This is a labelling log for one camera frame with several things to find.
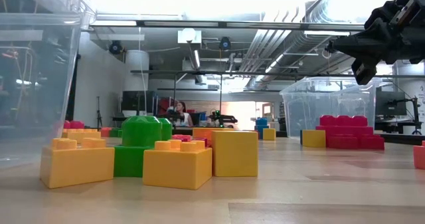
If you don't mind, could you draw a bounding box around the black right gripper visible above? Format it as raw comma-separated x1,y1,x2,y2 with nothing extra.
327,0,425,86

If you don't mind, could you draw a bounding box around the large red toy block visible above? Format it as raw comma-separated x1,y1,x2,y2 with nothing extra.
62,120,86,130
315,114,375,138

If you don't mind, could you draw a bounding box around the small yellow toy block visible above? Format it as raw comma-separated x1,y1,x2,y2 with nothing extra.
86,128,102,141
39,137,116,189
142,140,213,191
301,129,327,149
211,130,260,177
192,127,234,142
262,128,277,142

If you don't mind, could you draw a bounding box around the large blue toy block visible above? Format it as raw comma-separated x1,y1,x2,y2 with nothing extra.
254,117,269,140

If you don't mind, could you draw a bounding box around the large green toy block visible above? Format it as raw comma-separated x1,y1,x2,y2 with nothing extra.
113,115,173,178

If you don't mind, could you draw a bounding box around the clear plastic bin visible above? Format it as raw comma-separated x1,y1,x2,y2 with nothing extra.
0,0,97,170
280,76,383,139

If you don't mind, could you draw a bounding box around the black computer monitor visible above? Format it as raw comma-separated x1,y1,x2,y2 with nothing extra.
375,90,408,117

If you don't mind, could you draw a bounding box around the long black rack beam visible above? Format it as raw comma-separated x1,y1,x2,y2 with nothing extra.
129,69,425,79

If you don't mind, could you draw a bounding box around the grey overhead beam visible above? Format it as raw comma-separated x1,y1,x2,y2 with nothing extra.
89,19,366,31

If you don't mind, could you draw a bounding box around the white globe lamp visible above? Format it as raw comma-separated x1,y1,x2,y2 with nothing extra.
181,27,197,43

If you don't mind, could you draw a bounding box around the person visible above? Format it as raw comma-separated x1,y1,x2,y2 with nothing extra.
175,100,194,128

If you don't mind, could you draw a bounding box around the small dark red toy block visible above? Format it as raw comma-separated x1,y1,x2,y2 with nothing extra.
171,134,209,148

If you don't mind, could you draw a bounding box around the white cylindrical tank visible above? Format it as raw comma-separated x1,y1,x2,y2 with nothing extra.
123,49,150,117

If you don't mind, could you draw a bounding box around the black tripod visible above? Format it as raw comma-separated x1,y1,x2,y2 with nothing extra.
95,96,104,129

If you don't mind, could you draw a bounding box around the silver ventilation duct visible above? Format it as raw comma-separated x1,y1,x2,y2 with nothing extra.
237,4,333,92

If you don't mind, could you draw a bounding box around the black wall screen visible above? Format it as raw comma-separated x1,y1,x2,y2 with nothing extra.
121,90,157,112

